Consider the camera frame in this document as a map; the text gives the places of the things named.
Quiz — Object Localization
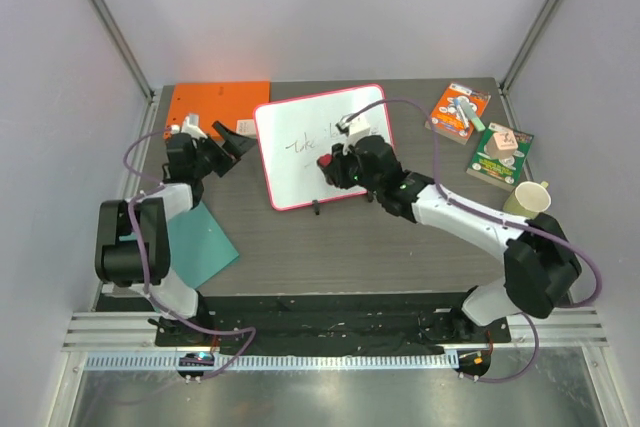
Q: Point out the pink framed whiteboard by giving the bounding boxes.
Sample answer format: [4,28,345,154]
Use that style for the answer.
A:
[254,84,385,211]

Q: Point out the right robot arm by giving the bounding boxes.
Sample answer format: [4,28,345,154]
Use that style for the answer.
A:
[316,135,581,342]

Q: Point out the wooden cube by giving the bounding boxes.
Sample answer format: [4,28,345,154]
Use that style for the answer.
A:
[486,130,518,160]

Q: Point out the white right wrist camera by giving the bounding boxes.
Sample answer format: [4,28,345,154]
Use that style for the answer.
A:
[336,115,371,146]

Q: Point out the teal paper sheet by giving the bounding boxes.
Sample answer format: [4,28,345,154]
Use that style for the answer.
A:
[149,205,239,292]

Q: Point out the orange flat box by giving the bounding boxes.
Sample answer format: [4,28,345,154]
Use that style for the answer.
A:
[166,81,271,140]

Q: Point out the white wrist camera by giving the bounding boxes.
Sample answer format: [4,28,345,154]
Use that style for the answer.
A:
[336,115,371,146]
[169,114,207,140]

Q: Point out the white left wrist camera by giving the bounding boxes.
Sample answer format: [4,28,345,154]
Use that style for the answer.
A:
[169,114,207,140]

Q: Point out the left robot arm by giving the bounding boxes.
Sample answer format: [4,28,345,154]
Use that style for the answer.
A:
[94,115,257,346]

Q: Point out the red bone shaped eraser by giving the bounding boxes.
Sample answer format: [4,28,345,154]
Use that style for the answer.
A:
[317,154,333,170]

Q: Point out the small white eraser block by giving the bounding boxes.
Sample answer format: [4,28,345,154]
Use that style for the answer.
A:
[236,119,257,139]

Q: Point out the yellow green paper cup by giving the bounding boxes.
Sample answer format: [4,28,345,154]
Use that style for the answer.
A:
[503,181,551,219]

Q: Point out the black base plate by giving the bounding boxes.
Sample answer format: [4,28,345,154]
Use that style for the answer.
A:
[154,291,512,348]

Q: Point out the orange book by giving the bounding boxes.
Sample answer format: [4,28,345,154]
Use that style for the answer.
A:
[425,82,491,145]

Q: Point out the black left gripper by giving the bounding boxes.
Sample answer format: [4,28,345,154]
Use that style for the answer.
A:
[192,123,257,179]

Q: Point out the green book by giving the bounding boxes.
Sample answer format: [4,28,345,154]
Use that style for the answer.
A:
[466,122,535,192]

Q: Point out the whiteboard marker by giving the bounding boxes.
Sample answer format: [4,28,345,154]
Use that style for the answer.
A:
[454,98,470,130]

